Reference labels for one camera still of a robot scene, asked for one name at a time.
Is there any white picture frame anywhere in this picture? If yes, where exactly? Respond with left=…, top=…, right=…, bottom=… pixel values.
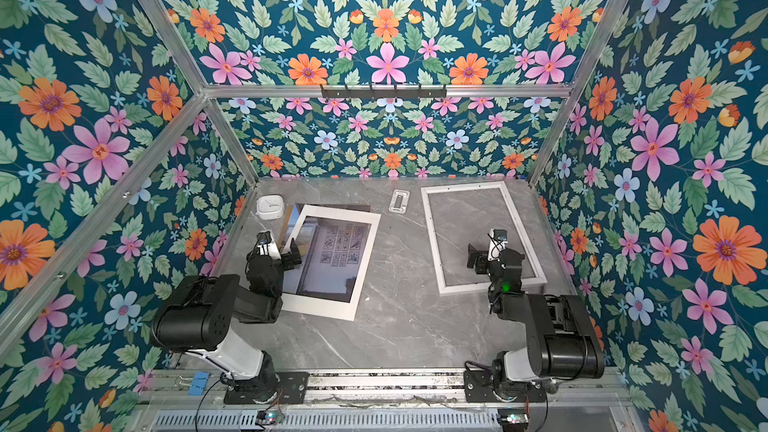
left=421, top=182, right=548, bottom=296

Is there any white photo mat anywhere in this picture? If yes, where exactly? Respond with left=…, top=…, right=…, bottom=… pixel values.
left=255, top=205, right=380, bottom=322

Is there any photo of framed pictures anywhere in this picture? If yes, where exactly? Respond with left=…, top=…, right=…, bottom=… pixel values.
left=282, top=203, right=370, bottom=303

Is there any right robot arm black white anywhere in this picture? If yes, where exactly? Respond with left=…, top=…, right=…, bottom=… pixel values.
left=464, top=245, right=605, bottom=402

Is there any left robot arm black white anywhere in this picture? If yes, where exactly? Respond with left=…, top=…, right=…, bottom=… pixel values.
left=151, top=231, right=302, bottom=392

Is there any white round device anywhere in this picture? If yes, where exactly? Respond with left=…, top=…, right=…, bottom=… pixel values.
left=256, top=194, right=285, bottom=221

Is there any blue binder clip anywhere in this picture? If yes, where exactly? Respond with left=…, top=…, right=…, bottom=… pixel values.
left=188, top=372, right=210, bottom=397

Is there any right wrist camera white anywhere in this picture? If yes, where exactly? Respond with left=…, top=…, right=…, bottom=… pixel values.
left=489, top=228, right=508, bottom=248

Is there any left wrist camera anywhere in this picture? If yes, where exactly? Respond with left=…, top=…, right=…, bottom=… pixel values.
left=255, top=230, right=280, bottom=259

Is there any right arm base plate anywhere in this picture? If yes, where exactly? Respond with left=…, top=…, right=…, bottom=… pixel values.
left=463, top=369, right=547, bottom=404

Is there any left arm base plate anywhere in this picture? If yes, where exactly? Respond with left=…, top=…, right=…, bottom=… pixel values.
left=221, top=371, right=310, bottom=405

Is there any white cable duct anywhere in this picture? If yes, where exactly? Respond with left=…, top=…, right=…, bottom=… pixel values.
left=150, top=409, right=502, bottom=431

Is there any black hook rail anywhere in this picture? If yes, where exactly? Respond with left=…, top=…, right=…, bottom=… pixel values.
left=320, top=84, right=448, bottom=100

